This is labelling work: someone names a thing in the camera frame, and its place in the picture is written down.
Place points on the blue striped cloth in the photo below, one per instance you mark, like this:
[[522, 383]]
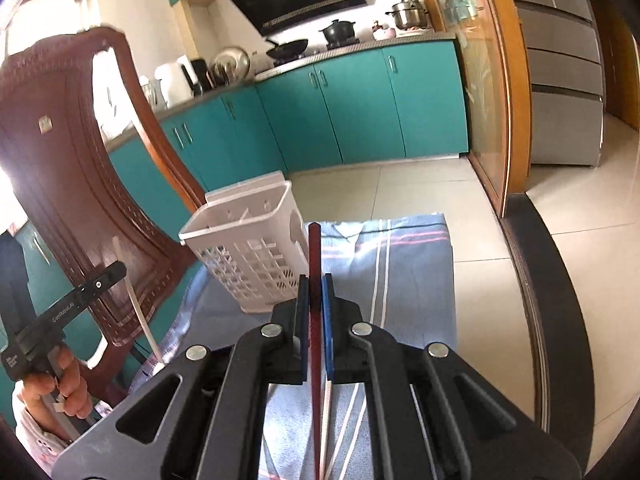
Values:
[[410, 285]]

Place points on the wooden framed glass door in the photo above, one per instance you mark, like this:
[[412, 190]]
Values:
[[492, 110]]

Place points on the white plastic utensil basket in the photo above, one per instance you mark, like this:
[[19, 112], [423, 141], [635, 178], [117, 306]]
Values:
[[240, 260]]

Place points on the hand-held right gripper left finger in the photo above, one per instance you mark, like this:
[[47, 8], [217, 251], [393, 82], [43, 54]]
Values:
[[302, 320]]

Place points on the steel stockpot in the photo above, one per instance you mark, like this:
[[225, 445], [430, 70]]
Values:
[[410, 12]]

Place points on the white electric kettle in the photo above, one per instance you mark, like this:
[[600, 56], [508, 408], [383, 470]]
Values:
[[170, 82]]

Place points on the person's left hand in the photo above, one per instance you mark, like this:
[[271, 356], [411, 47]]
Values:
[[70, 385]]

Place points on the dark red-brown chopstick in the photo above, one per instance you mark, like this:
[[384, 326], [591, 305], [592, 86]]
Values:
[[314, 250]]

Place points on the grey refrigerator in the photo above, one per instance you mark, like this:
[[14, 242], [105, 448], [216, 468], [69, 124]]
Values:
[[560, 60]]

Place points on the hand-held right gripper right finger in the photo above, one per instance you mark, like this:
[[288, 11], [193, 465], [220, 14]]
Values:
[[327, 320]]

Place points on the black coffee maker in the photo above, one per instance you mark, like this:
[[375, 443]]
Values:
[[202, 75]]

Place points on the small pink pot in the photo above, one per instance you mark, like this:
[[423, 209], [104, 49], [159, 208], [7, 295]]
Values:
[[384, 32]]

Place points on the person's left forearm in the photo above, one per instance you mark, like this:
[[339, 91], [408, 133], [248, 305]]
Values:
[[35, 440]]

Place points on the window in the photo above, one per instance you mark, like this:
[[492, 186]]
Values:
[[45, 15]]

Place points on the steel pot lid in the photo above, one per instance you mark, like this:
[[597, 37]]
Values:
[[231, 62]]

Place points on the carved brown wooden chair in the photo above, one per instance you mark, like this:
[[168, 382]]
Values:
[[65, 185]]

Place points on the teal kitchen base cabinets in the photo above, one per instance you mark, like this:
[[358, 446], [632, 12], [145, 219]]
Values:
[[360, 105]]

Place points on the white chopstick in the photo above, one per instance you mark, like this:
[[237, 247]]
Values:
[[137, 305], [327, 410]]

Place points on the brown wooden door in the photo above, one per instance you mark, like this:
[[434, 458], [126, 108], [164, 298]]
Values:
[[622, 70]]

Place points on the black clay pot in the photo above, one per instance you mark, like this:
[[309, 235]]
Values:
[[340, 32]]

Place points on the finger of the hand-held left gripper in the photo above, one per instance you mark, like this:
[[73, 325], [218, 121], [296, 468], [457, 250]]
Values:
[[107, 280]]

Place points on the black wok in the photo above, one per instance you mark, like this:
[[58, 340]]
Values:
[[290, 49]]

